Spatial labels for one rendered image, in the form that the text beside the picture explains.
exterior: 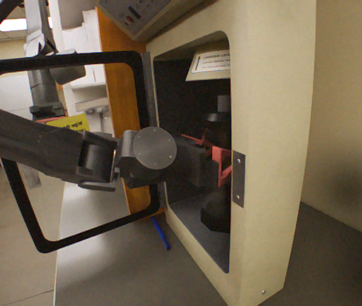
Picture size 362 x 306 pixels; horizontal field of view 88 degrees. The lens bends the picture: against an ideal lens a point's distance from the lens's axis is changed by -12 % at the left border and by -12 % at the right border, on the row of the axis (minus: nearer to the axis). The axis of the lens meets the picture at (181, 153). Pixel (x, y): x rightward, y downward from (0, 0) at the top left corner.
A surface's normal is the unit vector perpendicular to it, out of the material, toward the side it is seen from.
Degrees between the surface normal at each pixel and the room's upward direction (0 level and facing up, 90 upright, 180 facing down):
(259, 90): 90
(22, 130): 69
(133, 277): 0
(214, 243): 0
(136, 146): 55
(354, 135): 90
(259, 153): 90
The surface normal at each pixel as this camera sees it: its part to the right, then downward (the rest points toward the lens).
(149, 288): -0.07, -0.94
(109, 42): 0.43, 0.26
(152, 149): 0.36, -0.35
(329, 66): -0.90, 0.21
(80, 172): 0.76, -0.23
